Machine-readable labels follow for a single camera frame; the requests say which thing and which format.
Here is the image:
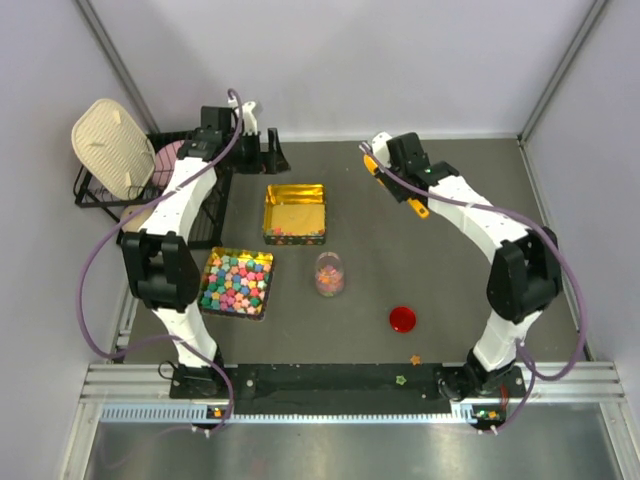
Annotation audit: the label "orange plastic scoop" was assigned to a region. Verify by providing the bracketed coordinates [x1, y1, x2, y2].
[363, 155, 429, 219]

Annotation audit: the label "green tin translucent star candies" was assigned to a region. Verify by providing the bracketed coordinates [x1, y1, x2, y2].
[262, 184, 327, 246]

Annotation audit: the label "clear plastic cup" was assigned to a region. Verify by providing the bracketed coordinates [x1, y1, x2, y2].
[314, 252, 345, 298]

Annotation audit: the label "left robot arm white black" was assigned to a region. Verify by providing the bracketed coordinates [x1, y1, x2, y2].
[121, 99, 289, 400]

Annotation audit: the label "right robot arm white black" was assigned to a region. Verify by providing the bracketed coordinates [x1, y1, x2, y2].
[369, 132, 563, 401]

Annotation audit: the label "tin with opaque star candies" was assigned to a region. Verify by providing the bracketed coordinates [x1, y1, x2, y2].
[197, 247, 275, 321]

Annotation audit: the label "pink bowl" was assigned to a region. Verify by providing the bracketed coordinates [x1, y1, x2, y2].
[151, 140, 184, 189]

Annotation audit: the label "red round lid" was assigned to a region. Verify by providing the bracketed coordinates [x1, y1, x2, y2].
[389, 306, 417, 333]

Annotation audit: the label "beige round bowl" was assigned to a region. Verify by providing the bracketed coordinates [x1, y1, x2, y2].
[120, 205, 153, 232]

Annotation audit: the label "beige ribbed tray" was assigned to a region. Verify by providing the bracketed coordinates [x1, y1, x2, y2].
[71, 98, 155, 200]

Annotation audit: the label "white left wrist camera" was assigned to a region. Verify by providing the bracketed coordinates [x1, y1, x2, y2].
[227, 98, 261, 136]

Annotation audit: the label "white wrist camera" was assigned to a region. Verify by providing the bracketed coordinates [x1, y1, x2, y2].
[371, 132, 392, 168]
[227, 98, 261, 136]

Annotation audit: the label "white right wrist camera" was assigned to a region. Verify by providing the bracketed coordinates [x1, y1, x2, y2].
[371, 132, 392, 168]

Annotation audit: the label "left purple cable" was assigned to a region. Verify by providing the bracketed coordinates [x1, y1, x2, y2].
[75, 88, 246, 436]

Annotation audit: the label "purple cable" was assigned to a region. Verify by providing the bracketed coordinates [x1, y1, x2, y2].
[359, 142, 589, 435]
[75, 88, 246, 436]

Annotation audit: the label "black wire dish rack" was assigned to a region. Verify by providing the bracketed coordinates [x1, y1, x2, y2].
[73, 131, 233, 250]

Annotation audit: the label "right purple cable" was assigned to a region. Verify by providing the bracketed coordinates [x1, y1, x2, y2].
[359, 142, 589, 435]

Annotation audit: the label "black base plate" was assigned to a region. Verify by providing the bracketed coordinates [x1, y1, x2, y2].
[169, 362, 529, 416]

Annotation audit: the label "grey slotted cable duct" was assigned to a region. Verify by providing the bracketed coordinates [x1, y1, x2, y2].
[99, 403, 501, 426]

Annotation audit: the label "aluminium frame rail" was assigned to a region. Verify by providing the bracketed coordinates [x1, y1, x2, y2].
[54, 254, 626, 480]

